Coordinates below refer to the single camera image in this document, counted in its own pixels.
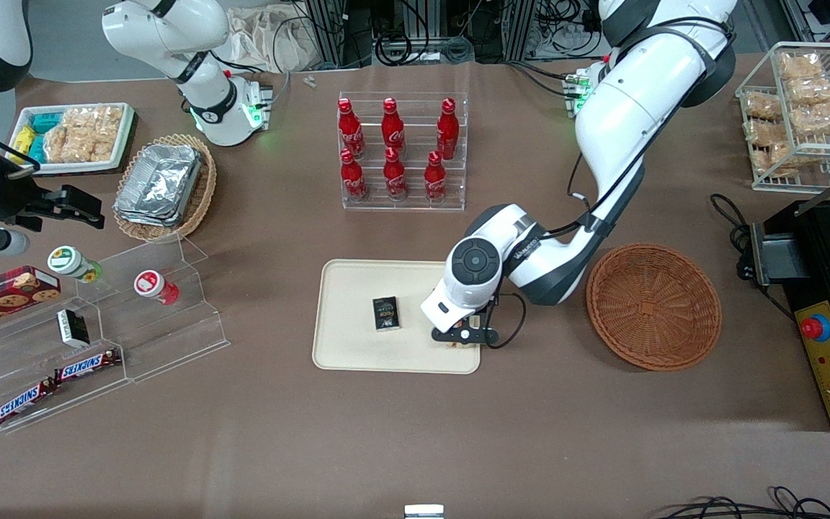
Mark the red cola bottle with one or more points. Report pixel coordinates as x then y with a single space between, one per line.
395 176
350 130
447 131
393 128
353 179
435 179

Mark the yellow snack packet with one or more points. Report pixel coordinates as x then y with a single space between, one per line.
22 140

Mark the white rectangular snack tray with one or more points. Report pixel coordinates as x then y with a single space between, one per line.
123 137

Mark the red cookie box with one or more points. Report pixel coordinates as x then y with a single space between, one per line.
4 295

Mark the teal snack packet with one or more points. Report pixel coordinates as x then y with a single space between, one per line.
36 149
46 122

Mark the clear acrylic bottle rack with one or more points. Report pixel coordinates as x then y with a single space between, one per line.
415 205

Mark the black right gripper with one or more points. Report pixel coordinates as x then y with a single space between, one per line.
10 204

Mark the clear fried snack bag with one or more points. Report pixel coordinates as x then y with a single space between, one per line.
798 66
822 119
775 160
815 90
761 104
766 132

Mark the round brown wicker basket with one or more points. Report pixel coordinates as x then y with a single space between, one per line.
653 310

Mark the stack of foil trays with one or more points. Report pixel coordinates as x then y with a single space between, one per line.
159 184

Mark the oval wicker basket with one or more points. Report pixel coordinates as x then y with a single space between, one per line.
202 191

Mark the black and white small box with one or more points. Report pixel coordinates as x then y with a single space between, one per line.
73 328

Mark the red lid cup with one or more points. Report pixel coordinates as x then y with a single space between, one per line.
150 283

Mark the green lid cup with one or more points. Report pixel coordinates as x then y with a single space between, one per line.
69 261

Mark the snickers bar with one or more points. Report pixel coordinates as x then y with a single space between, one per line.
87 365
24 402

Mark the small black card box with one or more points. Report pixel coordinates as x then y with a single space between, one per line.
386 314

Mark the clear rice cracker bag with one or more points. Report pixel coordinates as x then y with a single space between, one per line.
65 144
101 130

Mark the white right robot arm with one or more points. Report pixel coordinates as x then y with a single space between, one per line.
207 108

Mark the black countertop appliance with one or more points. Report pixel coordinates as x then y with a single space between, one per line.
818 238

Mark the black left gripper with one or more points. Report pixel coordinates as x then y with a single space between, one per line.
482 315

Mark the clear acrylic step shelf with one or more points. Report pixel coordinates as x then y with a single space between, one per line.
170 339

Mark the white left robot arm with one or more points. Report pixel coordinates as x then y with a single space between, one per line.
624 108

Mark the beige plastic tray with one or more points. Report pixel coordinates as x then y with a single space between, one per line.
350 288

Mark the aluminium frame post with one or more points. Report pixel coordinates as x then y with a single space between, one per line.
327 32
519 29

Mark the beige canvas bag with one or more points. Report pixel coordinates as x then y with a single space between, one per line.
271 36

